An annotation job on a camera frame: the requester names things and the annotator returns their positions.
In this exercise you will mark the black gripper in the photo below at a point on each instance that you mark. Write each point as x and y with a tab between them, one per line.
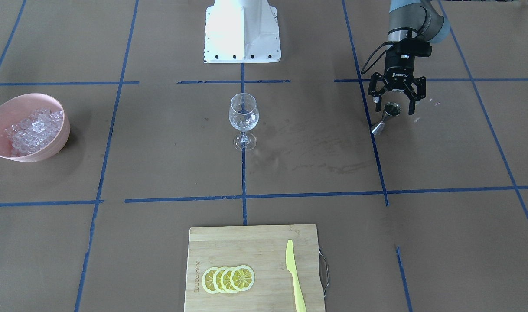
398	69

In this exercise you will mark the steel double jigger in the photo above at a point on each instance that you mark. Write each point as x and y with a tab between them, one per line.
390	110

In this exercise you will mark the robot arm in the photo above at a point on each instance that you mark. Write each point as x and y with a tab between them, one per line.
414	25

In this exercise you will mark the clear wine glass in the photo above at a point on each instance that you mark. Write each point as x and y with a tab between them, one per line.
244	116

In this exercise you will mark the clear ice cubes pile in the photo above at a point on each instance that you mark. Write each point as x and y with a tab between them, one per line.
35	132

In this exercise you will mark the bamboo cutting board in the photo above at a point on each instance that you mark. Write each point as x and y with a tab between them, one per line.
263	248

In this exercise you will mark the yellow plastic knife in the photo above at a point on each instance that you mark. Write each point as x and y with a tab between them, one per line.
299	303

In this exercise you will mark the lemon slice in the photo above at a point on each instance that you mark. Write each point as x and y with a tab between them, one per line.
208	280
225	281
216	279
242	278

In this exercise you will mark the pink bowl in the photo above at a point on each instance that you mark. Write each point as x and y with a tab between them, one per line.
21	107

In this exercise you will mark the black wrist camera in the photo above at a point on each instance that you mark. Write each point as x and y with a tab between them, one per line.
413	48

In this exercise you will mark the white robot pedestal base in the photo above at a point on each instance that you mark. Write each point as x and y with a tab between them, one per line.
241	31

